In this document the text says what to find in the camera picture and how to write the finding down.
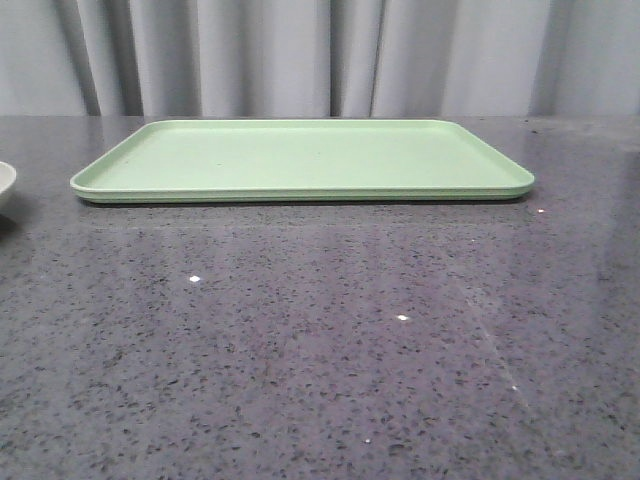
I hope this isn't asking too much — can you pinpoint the white round plate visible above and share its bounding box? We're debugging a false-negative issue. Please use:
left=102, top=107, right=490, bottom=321
left=0, top=161, right=17, bottom=209

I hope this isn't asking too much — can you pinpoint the light green plastic tray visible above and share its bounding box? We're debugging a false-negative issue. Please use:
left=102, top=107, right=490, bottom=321
left=70, top=119, right=535, bottom=203

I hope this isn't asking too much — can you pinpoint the grey pleated curtain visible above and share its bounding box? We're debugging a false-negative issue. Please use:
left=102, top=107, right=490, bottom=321
left=1, top=1, right=639, bottom=117

